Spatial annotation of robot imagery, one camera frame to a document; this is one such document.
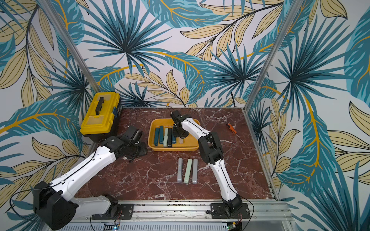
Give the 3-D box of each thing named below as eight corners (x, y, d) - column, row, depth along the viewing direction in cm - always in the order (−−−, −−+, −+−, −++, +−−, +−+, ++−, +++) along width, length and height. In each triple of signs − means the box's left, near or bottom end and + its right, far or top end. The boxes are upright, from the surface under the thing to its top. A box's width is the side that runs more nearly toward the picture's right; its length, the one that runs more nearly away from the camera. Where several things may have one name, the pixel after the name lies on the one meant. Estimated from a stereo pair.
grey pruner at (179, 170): (177, 182, 85) (177, 180, 83) (178, 159, 93) (177, 157, 91) (182, 182, 85) (182, 180, 83) (183, 159, 94) (183, 157, 91)
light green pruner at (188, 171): (183, 183, 84) (183, 181, 82) (188, 160, 93) (188, 158, 91) (188, 184, 84) (188, 182, 82) (192, 161, 93) (192, 159, 90)
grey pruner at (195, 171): (192, 184, 84) (192, 182, 82) (192, 160, 93) (193, 158, 91) (197, 184, 84) (197, 182, 82) (197, 161, 93) (197, 159, 91)
